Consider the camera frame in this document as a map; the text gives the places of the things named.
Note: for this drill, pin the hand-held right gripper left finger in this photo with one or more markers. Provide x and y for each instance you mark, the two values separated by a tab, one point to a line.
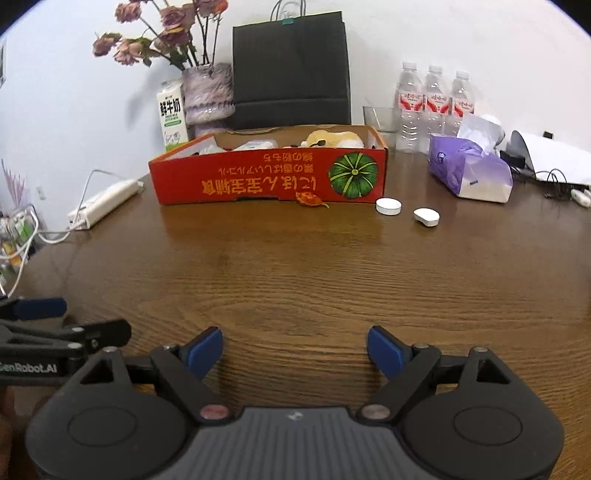
205	348

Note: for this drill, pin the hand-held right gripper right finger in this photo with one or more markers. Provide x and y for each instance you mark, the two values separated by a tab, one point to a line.
385	350

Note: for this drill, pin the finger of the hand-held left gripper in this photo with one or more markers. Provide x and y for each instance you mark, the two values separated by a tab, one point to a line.
106	333
44	308

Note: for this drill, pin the red cardboard box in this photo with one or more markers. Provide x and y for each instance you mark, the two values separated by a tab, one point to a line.
258	184

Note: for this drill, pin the wooden desktop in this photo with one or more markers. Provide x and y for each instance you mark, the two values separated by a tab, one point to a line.
295	277

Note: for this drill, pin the clear plastic container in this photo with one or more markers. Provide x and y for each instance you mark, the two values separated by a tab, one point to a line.
21	226

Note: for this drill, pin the white power strip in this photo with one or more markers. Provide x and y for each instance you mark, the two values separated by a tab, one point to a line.
106	203

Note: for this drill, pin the white small case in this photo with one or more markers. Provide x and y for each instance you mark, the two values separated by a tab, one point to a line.
426	217

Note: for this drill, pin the white round lid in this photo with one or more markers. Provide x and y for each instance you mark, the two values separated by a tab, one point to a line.
388	206

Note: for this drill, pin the orange small toy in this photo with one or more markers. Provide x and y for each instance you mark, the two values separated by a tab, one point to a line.
309	198

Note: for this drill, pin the clear plastic packet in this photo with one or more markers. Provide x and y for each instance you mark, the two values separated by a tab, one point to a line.
212	150

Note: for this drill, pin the purple tissue pack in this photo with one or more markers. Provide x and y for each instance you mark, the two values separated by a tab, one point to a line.
461	166

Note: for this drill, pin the white small box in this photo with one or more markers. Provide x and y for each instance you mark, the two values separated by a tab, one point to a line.
254	145

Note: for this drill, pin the yellow plush toy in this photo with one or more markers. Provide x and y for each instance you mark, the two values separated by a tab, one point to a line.
332	138

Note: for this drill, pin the clear glass cup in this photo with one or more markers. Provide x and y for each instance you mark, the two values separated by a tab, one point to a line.
378	124

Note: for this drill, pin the white green milk carton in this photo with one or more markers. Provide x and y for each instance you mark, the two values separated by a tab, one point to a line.
171	115

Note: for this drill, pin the white crumpled tissue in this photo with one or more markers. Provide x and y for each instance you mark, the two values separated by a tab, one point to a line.
482	131

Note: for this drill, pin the clear water bottle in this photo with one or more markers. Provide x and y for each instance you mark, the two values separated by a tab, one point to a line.
436	106
409	106
462	104

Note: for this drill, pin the white small adapter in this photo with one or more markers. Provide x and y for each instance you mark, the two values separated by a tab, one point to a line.
581	196

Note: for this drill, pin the purple white vase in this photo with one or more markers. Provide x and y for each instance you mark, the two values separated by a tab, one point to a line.
207	92

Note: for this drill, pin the white paper stack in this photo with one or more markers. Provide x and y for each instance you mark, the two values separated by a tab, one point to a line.
554	157

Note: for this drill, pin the black paper bag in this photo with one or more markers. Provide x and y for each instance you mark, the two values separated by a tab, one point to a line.
291	64

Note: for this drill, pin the dried pink flowers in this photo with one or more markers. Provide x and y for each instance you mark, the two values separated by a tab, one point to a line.
175	16

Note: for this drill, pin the white wall outlet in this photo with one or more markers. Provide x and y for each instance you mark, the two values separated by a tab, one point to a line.
41	191

